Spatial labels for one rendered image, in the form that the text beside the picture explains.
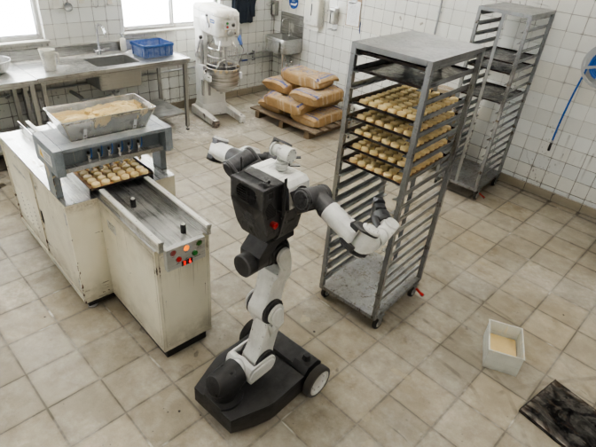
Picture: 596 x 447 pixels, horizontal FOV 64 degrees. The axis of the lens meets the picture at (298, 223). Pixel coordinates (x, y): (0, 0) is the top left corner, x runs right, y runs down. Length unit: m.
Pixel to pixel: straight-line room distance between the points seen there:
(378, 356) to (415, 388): 0.31
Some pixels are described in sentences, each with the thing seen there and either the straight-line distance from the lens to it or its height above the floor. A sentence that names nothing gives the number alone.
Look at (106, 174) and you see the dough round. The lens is 3.20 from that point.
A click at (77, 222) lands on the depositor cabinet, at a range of 3.13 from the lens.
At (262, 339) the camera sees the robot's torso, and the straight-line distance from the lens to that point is 2.61.
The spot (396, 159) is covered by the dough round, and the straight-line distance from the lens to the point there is 2.80.
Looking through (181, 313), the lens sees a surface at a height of 0.34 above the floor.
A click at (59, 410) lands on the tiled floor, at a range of 3.05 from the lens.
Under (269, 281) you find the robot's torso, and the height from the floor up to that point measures 0.81.
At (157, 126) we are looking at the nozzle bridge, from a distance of 3.16.
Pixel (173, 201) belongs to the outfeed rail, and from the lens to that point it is 2.88.
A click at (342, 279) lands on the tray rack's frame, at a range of 3.51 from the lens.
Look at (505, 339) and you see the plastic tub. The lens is 3.59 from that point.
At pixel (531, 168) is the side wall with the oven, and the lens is 5.77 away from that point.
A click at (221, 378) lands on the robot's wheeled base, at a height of 0.35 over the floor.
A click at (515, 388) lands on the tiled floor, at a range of 3.40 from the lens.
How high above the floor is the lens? 2.34
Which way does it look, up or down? 33 degrees down
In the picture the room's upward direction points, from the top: 5 degrees clockwise
